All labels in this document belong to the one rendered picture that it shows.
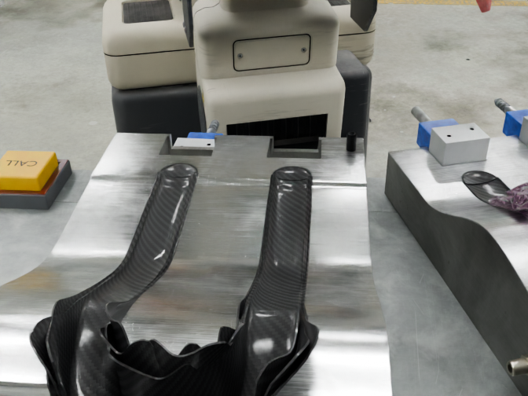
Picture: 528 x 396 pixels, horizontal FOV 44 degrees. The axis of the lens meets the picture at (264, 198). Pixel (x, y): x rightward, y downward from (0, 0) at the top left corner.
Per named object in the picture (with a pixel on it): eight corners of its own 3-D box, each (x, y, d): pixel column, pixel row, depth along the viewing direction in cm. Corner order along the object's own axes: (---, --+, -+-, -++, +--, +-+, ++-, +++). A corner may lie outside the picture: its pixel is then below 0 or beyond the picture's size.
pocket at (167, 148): (171, 163, 71) (168, 133, 69) (220, 165, 70) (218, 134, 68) (163, 186, 67) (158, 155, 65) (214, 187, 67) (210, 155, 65)
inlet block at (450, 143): (394, 132, 81) (397, 92, 78) (431, 127, 82) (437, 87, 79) (439, 187, 70) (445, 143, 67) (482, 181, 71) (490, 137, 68)
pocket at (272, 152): (271, 166, 70) (270, 135, 68) (320, 167, 69) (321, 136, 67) (267, 188, 66) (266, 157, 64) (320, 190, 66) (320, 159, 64)
